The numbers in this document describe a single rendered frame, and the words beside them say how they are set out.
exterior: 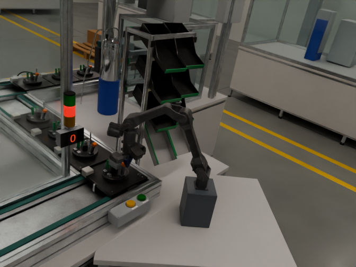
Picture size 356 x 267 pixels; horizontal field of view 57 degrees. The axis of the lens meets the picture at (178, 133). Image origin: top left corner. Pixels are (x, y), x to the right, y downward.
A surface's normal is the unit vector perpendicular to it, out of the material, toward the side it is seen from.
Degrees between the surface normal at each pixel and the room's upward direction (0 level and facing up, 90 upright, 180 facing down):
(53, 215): 0
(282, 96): 90
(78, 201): 0
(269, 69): 90
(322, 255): 0
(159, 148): 45
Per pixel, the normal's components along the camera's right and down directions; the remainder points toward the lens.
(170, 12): -0.65, 0.26
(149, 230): 0.15, -0.88
